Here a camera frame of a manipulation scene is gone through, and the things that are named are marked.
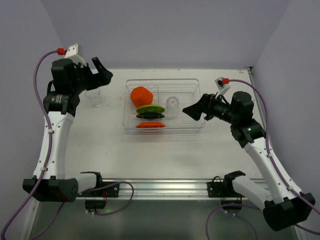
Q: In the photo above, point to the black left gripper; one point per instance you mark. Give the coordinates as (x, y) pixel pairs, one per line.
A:
(92, 78)

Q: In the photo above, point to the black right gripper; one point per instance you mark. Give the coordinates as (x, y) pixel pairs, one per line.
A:
(206, 107)

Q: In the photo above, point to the clear faceted glass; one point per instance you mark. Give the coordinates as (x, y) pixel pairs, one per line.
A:
(94, 96)
(172, 107)

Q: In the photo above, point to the orange plastic plate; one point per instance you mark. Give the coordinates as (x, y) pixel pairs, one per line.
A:
(150, 124)

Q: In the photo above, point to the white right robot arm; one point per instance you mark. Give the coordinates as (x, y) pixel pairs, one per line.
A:
(283, 203)

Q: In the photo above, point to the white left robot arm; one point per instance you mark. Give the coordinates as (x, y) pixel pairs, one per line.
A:
(49, 182)

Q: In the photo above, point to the black left finger, left gripper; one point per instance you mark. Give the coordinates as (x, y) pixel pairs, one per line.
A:
(103, 76)

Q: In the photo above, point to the black plastic plate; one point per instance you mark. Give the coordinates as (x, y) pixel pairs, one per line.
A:
(150, 116)

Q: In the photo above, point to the green plastic plate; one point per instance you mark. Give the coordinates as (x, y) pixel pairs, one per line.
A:
(150, 108)

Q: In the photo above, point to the orange plastic cup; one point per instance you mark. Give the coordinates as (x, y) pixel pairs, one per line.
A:
(141, 96)

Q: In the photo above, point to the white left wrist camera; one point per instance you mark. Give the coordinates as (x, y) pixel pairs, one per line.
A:
(72, 57)

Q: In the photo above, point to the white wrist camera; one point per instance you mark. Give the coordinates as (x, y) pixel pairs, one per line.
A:
(72, 57)
(223, 86)

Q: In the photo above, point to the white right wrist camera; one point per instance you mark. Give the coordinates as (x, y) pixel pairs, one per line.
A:
(223, 86)

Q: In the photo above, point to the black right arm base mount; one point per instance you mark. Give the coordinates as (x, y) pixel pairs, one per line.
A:
(217, 189)

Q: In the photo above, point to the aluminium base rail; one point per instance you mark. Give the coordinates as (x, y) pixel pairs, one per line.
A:
(158, 189)

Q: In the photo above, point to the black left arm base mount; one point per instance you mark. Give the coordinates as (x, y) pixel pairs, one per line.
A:
(97, 200)

